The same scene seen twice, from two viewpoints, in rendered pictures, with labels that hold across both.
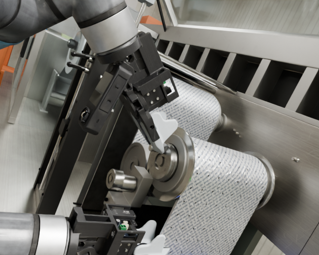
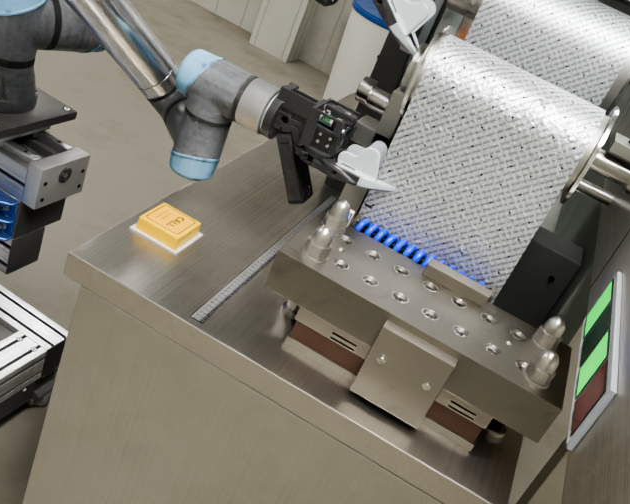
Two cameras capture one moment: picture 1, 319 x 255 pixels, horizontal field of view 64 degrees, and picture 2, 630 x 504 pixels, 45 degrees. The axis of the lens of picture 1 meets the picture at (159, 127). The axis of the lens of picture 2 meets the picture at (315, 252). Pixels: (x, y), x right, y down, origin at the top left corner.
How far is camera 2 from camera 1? 0.85 m
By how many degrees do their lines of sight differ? 45
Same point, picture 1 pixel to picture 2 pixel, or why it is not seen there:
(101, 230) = (304, 108)
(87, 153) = not seen: hidden behind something
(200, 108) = (581, 37)
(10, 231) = (229, 73)
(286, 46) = not seen: outside the picture
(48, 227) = (258, 84)
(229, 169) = (499, 92)
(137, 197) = (386, 120)
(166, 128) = (410, 13)
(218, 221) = (481, 180)
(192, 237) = (433, 188)
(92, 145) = not seen: hidden behind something
